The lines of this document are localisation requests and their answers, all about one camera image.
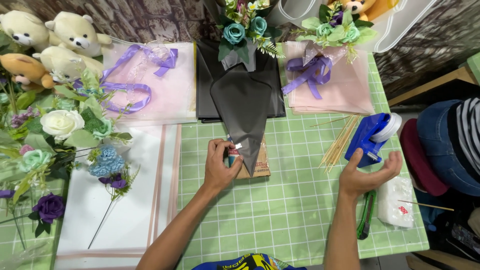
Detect person's right hand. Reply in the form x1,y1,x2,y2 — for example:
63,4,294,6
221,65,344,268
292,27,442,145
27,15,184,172
338,147,404,198

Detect person's left hand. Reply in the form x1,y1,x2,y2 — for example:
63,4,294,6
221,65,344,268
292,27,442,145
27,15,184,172
203,138,245,193

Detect black-wrapped teal rose bouquet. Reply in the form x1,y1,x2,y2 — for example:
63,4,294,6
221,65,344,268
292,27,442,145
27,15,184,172
209,0,286,178

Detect green utility knife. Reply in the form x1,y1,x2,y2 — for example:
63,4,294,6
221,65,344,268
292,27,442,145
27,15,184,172
356,189,377,241

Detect bundle of bamboo skewers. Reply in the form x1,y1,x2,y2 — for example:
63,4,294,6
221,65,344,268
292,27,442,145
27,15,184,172
310,113,362,174

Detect blue tape dispenser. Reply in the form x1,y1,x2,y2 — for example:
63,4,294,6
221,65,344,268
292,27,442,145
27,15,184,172
344,112,403,169

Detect white plastic bag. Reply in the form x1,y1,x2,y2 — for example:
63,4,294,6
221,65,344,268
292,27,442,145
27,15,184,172
376,176,415,230

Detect brown cardboard box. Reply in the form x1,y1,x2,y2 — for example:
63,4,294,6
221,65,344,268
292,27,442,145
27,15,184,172
234,134,271,180

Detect dark red stool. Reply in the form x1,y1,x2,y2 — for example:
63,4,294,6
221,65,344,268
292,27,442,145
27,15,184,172
399,118,451,197

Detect single bamboo skewer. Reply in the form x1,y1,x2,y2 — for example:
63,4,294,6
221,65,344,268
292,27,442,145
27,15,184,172
397,199,455,212

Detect green checked tablecloth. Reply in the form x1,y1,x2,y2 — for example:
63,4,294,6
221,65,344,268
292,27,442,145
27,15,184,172
0,42,430,270

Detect stack of black wrapping sheets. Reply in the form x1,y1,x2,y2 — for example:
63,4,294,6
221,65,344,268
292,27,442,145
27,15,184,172
195,39,287,124

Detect pink wrapping paper sheets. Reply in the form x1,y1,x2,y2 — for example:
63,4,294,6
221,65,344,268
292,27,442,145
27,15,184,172
100,40,198,127

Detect person's blue patterned shirt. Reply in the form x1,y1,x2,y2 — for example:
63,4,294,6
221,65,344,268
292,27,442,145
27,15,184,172
190,253,307,270

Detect white wrapping paper pink-bordered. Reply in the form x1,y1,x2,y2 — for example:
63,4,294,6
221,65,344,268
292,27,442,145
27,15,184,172
54,124,183,270

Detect pink-wrapped mint flower bouquet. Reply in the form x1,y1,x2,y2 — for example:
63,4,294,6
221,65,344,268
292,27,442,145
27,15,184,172
281,1,379,116

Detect dark bag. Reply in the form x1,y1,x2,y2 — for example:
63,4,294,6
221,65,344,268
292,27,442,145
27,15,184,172
425,195,480,265

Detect blue hydrangea stem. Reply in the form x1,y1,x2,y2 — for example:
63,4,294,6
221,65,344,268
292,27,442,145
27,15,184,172
87,144,141,250

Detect long purple satin ribbon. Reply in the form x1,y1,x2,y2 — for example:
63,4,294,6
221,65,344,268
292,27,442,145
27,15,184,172
73,44,179,115

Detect purple ribbon bow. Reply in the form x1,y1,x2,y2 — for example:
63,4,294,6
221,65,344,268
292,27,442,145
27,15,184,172
281,55,334,100

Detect wooden bench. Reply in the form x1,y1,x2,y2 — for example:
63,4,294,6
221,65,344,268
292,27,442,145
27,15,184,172
387,66,480,108

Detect white translucent gift bag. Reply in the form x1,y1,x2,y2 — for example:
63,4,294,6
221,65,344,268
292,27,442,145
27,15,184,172
265,0,439,54

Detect white artificial rose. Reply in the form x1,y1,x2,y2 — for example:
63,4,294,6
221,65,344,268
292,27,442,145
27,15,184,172
40,109,86,141

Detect orange teddy bear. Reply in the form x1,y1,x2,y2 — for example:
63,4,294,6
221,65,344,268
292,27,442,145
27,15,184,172
327,0,400,22

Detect purple artificial rose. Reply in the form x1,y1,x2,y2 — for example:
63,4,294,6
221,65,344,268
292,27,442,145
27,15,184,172
31,192,67,224

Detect cream teddy bear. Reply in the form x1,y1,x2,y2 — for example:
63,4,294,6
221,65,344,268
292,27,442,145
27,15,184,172
0,10,52,52
44,11,113,58
32,45,105,85

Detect heap of artificial flowers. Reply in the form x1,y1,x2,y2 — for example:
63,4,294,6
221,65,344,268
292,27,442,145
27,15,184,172
0,34,140,251

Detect brown teddy bear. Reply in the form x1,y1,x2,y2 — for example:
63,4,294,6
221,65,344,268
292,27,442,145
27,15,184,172
0,53,58,91

